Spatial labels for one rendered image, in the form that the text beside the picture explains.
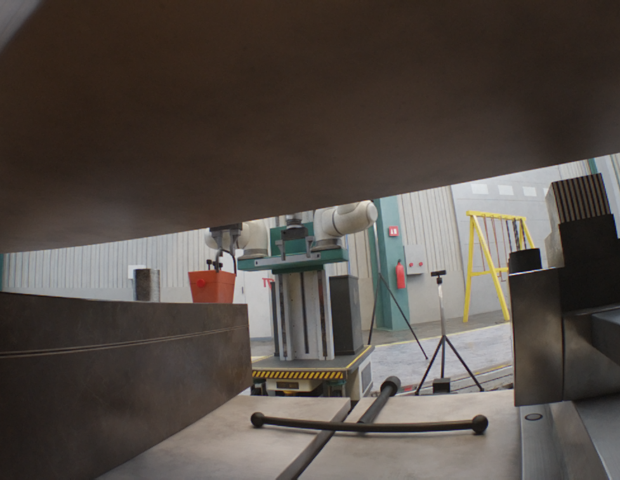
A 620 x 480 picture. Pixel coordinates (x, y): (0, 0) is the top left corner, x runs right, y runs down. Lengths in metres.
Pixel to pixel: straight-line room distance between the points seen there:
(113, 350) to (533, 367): 0.80
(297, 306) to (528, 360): 1.76
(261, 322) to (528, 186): 8.95
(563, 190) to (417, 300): 7.83
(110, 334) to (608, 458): 0.85
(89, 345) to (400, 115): 0.67
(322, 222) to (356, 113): 1.56
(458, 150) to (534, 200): 11.12
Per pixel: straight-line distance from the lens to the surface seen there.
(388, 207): 7.28
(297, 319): 2.16
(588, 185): 0.71
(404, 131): 0.40
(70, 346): 0.71
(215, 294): 1.28
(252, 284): 7.02
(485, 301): 9.50
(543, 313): 0.56
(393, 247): 7.12
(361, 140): 0.41
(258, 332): 7.02
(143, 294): 0.97
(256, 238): 2.05
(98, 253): 8.59
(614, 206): 3.25
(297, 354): 2.18
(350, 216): 1.77
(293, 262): 1.91
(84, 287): 8.68
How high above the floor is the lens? 0.66
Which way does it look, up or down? 11 degrees up
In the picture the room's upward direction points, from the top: 4 degrees counter-clockwise
